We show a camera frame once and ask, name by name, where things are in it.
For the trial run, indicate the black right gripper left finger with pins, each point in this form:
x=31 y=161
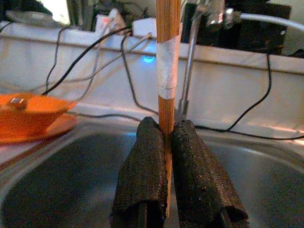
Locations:
x=142 y=171

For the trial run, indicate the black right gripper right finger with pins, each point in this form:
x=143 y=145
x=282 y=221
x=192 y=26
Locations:
x=199 y=180

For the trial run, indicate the taped bamboo chopstick bundle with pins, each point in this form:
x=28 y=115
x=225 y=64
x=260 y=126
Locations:
x=167 y=59

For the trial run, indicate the stainless steel kitchen sink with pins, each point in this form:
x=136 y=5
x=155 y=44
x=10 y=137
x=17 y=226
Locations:
x=71 y=178

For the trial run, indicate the orange plastic plate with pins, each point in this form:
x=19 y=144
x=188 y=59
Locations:
x=61 y=129

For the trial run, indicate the chrome sink faucet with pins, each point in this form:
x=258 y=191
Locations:
x=190 y=71

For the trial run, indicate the orange plastic bowl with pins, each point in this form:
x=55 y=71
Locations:
x=28 y=116

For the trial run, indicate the white plug adapter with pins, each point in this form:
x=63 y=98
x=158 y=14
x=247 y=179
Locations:
x=111 y=21

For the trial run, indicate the black box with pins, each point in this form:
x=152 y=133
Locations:
x=249 y=35

